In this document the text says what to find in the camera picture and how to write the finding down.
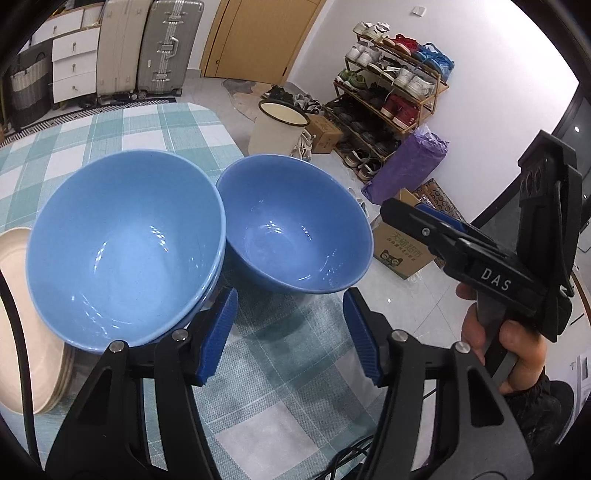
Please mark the white drawer chest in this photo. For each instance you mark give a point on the white drawer chest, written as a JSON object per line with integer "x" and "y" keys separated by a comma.
{"x": 74, "y": 69}

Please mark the beige suitcase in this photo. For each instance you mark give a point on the beige suitcase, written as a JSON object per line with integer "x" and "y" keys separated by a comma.
{"x": 122, "y": 46}

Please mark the white drawer desk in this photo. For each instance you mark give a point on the white drawer desk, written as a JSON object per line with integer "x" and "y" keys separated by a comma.
{"x": 64, "y": 23}

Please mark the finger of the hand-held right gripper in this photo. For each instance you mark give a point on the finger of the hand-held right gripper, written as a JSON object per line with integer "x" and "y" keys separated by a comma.
{"x": 450, "y": 224}
{"x": 406, "y": 221}

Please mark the stack of cream plates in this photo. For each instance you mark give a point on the stack of cream plates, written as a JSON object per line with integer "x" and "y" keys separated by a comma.
{"x": 14, "y": 258}

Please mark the small cardboard box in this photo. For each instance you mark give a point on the small cardboard box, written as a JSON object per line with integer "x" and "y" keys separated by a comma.
{"x": 325, "y": 134}

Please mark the white light switch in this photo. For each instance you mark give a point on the white light switch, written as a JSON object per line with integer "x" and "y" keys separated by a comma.
{"x": 419, "y": 10}

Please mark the brown patterned mat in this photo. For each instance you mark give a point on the brown patterned mat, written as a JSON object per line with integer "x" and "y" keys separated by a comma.
{"x": 438, "y": 198}

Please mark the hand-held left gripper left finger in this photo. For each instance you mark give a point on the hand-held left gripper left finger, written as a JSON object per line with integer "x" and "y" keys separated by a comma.
{"x": 217, "y": 341}

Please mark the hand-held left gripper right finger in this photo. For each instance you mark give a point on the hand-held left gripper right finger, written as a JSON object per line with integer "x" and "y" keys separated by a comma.
{"x": 362, "y": 337}

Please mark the silver suitcase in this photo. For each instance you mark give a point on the silver suitcase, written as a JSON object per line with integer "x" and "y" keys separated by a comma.
{"x": 168, "y": 46}

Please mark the large cream plate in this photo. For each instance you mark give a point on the large cream plate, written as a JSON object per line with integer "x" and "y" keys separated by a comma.
{"x": 55, "y": 397}

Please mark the white bin with black rim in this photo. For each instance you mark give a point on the white bin with black rim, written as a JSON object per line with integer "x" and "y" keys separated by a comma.
{"x": 272, "y": 134}

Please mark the person's right hand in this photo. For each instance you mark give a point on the person's right hand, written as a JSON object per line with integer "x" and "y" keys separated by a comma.
{"x": 526, "y": 355}

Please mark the wooden door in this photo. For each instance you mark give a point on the wooden door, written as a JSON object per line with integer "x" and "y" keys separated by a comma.
{"x": 258, "y": 37}

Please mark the irregular beige floor rug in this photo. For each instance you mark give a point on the irregular beige floor rug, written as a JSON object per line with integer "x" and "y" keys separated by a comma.
{"x": 242, "y": 97}

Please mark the blue bowl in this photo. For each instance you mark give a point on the blue bowl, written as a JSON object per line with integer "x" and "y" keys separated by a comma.
{"x": 120, "y": 249}
{"x": 295, "y": 230}
{"x": 210, "y": 290}

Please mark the purple rolled mat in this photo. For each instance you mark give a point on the purple rolled mat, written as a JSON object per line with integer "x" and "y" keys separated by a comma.
{"x": 406, "y": 166}

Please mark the person's right forearm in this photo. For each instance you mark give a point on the person's right forearm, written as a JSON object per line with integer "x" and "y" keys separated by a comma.
{"x": 540, "y": 406}

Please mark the woven laundry basket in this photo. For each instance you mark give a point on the woven laundry basket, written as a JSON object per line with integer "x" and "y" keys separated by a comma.
{"x": 30, "y": 87}

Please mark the wooden shoe rack with shoes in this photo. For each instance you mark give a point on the wooden shoe rack with shoes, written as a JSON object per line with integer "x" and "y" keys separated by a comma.
{"x": 406, "y": 78}

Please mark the green checked tablecloth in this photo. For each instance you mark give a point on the green checked tablecloth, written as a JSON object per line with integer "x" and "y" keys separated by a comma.
{"x": 286, "y": 369}

